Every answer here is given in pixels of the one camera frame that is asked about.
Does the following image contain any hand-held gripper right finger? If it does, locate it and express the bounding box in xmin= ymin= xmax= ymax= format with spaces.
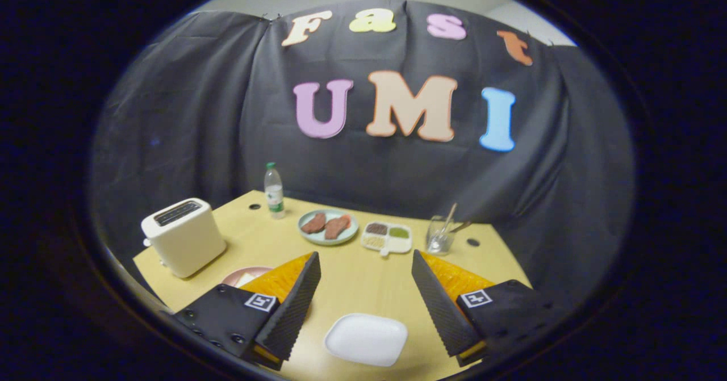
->
xmin=411 ymin=249 xmax=569 ymax=367

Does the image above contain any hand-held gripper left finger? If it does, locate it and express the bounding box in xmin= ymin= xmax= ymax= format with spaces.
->
xmin=170 ymin=251 xmax=322 ymax=370

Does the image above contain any clear glass cup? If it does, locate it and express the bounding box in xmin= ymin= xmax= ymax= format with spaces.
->
xmin=426 ymin=215 xmax=458 ymax=256

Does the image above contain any pink round plate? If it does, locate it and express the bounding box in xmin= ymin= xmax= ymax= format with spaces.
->
xmin=222 ymin=265 xmax=274 ymax=288

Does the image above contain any pale green round plate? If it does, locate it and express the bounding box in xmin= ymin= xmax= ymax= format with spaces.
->
xmin=297 ymin=208 xmax=360 ymax=246

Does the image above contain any white divided bean dish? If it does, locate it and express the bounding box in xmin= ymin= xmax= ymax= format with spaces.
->
xmin=361 ymin=221 xmax=413 ymax=257

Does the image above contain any white square plate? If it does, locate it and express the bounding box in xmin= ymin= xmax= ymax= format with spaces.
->
xmin=324 ymin=313 xmax=409 ymax=367

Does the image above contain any brown meat piece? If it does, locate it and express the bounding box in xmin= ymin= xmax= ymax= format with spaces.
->
xmin=300 ymin=212 xmax=327 ymax=235
xmin=324 ymin=215 xmax=352 ymax=240

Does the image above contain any clear plastic water bottle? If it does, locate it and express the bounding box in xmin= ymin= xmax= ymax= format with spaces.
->
xmin=264 ymin=162 xmax=286 ymax=220

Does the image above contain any cream toaster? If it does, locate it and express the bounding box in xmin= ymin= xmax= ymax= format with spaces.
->
xmin=141 ymin=198 xmax=227 ymax=279

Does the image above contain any black backdrop cloth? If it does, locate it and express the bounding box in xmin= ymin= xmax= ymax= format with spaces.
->
xmin=88 ymin=0 xmax=636 ymax=308

